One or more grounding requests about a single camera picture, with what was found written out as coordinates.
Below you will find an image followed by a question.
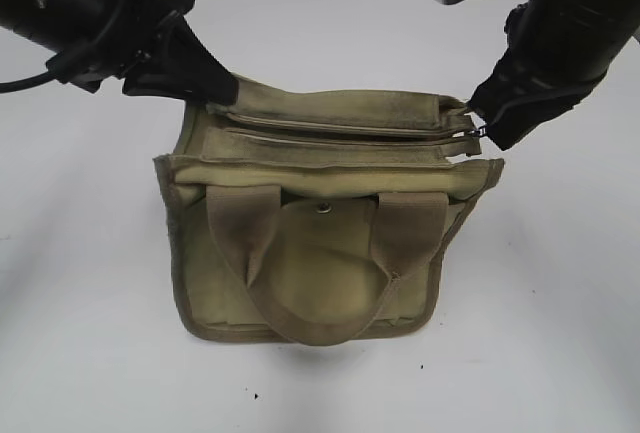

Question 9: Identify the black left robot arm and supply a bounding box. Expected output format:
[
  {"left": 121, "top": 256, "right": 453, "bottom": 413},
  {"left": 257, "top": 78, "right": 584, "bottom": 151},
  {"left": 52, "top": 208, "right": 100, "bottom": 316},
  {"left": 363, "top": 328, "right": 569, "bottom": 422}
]
[{"left": 1, "top": 0, "right": 239, "bottom": 105}]

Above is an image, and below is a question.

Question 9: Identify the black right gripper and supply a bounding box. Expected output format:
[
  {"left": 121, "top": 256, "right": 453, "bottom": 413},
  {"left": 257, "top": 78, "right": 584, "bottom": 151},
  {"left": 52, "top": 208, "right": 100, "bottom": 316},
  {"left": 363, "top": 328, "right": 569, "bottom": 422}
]
[{"left": 468, "top": 0, "right": 610, "bottom": 151}]

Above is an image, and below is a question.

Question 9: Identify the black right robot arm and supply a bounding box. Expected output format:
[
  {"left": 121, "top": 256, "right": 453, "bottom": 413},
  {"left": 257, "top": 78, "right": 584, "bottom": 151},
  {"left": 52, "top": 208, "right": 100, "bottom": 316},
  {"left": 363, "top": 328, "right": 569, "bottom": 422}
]
[{"left": 469, "top": 0, "right": 639, "bottom": 150}]

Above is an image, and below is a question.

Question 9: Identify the black cable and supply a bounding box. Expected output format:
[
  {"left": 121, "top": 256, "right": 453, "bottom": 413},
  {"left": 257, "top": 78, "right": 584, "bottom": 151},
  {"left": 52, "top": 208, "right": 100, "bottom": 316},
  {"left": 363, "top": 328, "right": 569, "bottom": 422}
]
[{"left": 0, "top": 0, "right": 131, "bottom": 93}]

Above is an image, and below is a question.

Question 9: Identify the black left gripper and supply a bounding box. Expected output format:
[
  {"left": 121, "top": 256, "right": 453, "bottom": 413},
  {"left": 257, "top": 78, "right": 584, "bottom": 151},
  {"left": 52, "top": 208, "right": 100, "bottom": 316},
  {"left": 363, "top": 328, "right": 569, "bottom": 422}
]
[{"left": 46, "top": 0, "right": 239, "bottom": 105}]

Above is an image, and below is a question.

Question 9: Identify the metal zipper pull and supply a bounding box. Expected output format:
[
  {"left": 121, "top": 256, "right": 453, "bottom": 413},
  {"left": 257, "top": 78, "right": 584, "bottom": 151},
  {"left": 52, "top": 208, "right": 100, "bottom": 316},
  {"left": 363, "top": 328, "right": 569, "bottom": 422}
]
[{"left": 469, "top": 124, "right": 488, "bottom": 138}]

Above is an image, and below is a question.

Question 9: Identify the khaki yellow canvas bag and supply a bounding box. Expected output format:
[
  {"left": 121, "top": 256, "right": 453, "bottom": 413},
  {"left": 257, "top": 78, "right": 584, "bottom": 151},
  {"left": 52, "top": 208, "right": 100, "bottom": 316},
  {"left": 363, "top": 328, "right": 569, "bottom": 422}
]
[{"left": 155, "top": 78, "right": 504, "bottom": 346}]

